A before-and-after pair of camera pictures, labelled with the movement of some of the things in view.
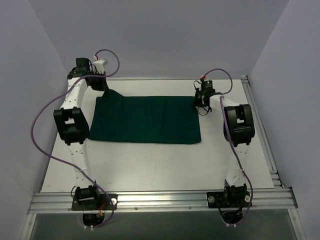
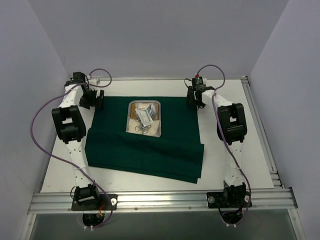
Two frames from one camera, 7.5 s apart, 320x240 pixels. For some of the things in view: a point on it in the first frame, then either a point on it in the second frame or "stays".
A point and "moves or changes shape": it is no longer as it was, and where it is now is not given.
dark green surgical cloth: (160, 119) moves or changes shape
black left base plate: (103, 203) stays
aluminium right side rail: (262, 135) stays
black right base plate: (223, 199) stays
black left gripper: (97, 83) -> (92, 96)
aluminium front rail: (273, 200) stays
